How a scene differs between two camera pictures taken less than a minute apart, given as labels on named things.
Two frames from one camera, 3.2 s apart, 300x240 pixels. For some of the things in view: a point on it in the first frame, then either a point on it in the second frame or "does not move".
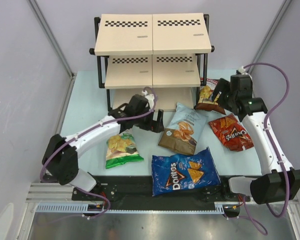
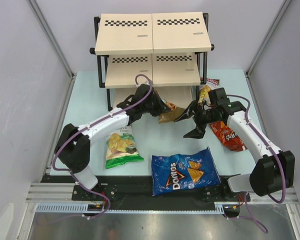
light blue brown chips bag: x=183 y=131 -> x=170 y=115
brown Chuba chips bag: x=206 y=94 does not move
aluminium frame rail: x=52 y=192 does not move
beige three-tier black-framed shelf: x=164 y=55 does not move
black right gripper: x=223 y=85 -> x=199 y=132
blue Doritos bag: x=179 y=172 does not move
